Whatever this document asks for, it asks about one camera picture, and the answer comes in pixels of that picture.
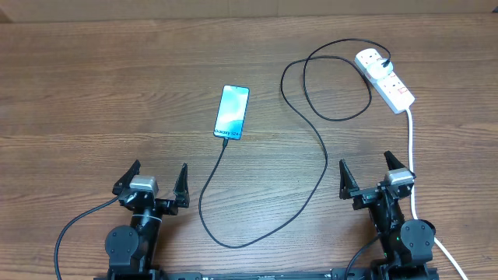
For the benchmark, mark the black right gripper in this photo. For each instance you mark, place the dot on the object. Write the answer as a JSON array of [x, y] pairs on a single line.
[[364, 196]]

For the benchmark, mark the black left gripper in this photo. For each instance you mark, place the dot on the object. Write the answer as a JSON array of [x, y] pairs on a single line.
[[170, 208]]

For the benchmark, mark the Samsung Galaxy smartphone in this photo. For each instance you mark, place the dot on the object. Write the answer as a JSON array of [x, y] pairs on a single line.
[[231, 113]]

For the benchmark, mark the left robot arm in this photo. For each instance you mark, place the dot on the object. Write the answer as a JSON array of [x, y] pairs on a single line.
[[131, 248]]

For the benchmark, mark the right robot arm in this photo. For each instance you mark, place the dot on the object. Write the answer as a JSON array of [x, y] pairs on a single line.
[[407, 244]]

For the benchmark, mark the white charger plug adapter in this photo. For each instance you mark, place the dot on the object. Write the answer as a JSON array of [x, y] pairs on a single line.
[[379, 69]]

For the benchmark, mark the white power strip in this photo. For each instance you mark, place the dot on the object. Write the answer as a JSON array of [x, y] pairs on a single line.
[[393, 91]]

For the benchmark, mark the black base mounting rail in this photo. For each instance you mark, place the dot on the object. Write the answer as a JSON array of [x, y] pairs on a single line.
[[333, 274]]

